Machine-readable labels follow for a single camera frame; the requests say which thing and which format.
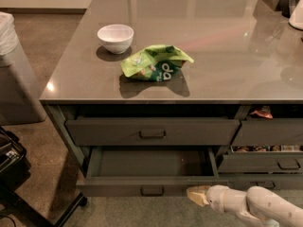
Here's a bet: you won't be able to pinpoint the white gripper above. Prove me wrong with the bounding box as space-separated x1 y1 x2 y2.
187 185 248 218

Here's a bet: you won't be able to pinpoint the drawer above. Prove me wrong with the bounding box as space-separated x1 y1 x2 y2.
221 174 303 190
217 149 303 174
232 118 303 146
65 117 240 147
77 147 227 197

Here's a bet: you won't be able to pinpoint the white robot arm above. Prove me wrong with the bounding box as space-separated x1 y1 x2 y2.
187 184 303 227

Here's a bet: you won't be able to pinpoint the snacks in middle right drawer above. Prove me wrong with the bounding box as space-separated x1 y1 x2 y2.
231 145 303 152

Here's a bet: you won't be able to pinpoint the orange snack packet in drawer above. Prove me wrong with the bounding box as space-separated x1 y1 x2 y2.
250 106 273 119

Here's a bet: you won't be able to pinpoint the green crumpled chip bag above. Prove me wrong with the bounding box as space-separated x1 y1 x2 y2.
121 44 194 82

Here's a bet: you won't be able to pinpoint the white ceramic bowl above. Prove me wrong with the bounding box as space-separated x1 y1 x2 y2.
98 24 134 54

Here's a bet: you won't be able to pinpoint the black cart with wheels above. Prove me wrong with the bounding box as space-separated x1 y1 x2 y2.
0 127 87 227

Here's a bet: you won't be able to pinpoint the grey trash bin white liner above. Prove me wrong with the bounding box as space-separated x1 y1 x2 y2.
0 12 46 126

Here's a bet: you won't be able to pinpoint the white appliance on counter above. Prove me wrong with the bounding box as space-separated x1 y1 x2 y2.
289 0 303 30

